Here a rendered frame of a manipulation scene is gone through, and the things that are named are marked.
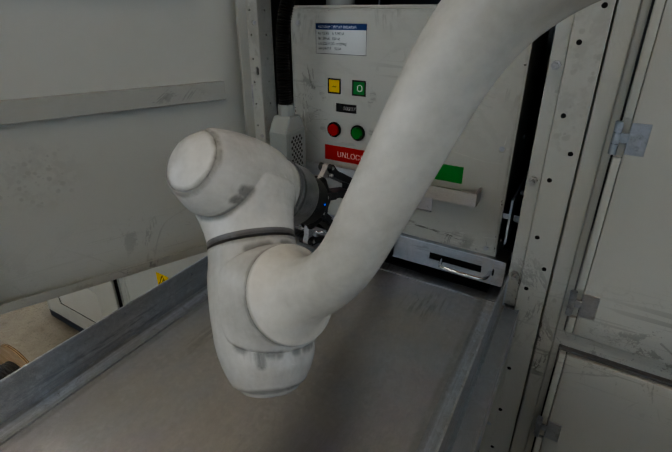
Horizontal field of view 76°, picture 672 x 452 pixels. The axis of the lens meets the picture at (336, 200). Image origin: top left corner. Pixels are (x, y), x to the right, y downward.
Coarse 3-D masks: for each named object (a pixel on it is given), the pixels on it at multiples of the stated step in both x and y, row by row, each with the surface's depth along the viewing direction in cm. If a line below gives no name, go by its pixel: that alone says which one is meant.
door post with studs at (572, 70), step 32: (608, 0) 60; (576, 32) 64; (576, 64) 65; (544, 96) 69; (576, 96) 66; (544, 128) 71; (576, 128) 68; (544, 160) 72; (576, 160) 70; (544, 192) 74; (544, 224) 76; (512, 256) 81; (544, 256) 78; (512, 288) 83; (544, 288) 80; (512, 352) 88; (512, 384) 90; (512, 416) 93
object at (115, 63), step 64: (0, 0) 71; (64, 0) 76; (128, 0) 81; (192, 0) 88; (0, 64) 74; (64, 64) 79; (128, 64) 85; (192, 64) 92; (0, 128) 76; (64, 128) 82; (128, 128) 89; (192, 128) 96; (0, 192) 79; (64, 192) 86; (128, 192) 93; (0, 256) 83; (64, 256) 90; (128, 256) 97
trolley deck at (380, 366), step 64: (192, 320) 81; (384, 320) 81; (448, 320) 81; (512, 320) 81; (128, 384) 67; (192, 384) 67; (320, 384) 67; (384, 384) 67; (0, 448) 57; (64, 448) 57; (128, 448) 57; (192, 448) 57; (256, 448) 57; (320, 448) 57; (384, 448) 57
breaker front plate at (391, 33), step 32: (384, 32) 83; (416, 32) 80; (320, 64) 92; (352, 64) 88; (384, 64) 85; (512, 64) 73; (320, 96) 95; (352, 96) 91; (384, 96) 87; (512, 96) 75; (320, 128) 98; (480, 128) 80; (512, 128) 77; (320, 160) 101; (448, 160) 85; (480, 160) 82; (416, 224) 94; (448, 224) 90; (480, 224) 86
